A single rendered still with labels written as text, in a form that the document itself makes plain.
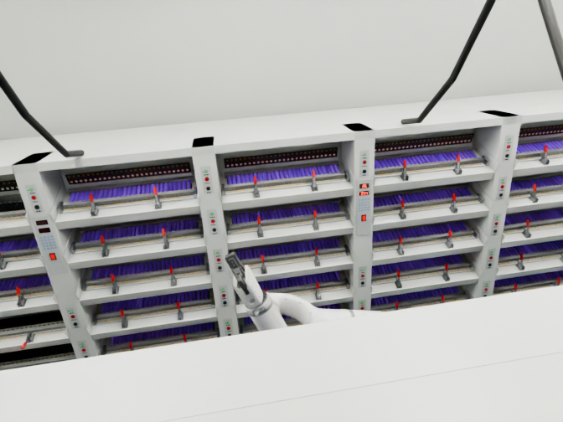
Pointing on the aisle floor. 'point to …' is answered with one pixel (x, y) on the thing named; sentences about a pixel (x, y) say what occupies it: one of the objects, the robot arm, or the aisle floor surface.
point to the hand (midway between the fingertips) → (232, 259)
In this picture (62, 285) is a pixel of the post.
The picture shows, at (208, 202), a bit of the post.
